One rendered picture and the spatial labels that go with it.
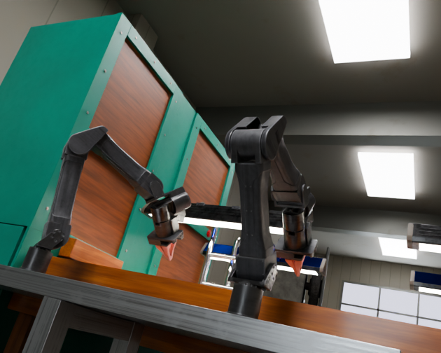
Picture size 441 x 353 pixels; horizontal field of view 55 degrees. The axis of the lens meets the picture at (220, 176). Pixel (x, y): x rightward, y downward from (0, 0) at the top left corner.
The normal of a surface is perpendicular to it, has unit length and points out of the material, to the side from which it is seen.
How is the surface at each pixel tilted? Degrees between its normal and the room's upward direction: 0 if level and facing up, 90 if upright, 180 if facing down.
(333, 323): 90
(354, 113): 90
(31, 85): 90
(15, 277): 90
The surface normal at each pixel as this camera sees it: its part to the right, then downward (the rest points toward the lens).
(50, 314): -0.38, -0.44
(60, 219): 0.44, -0.24
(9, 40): 0.89, 0.05
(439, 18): -0.24, 0.90
